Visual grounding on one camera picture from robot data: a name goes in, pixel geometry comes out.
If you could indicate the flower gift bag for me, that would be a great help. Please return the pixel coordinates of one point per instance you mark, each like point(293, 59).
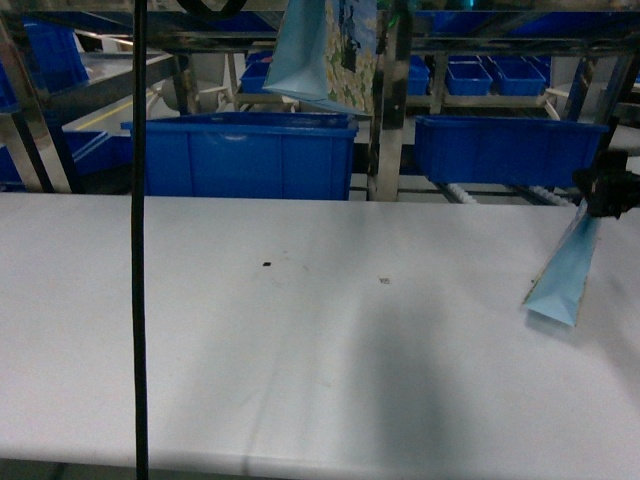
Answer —
point(325, 55)
point(558, 289)

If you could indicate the right blue crate behind table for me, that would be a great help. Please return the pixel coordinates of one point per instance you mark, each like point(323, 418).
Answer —
point(508, 151)

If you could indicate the steel rack post behind table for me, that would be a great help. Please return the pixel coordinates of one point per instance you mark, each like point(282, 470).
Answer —
point(390, 86)

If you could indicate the small blue bin far right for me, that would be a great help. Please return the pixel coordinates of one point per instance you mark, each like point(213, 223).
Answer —
point(517, 78)

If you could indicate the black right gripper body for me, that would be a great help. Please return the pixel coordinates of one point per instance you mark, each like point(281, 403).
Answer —
point(607, 186)

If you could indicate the small blue bin far shelf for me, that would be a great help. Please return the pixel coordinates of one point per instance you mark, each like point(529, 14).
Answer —
point(468, 79)

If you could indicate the big blue crate behind table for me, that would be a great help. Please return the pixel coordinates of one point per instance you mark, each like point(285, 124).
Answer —
point(263, 155)

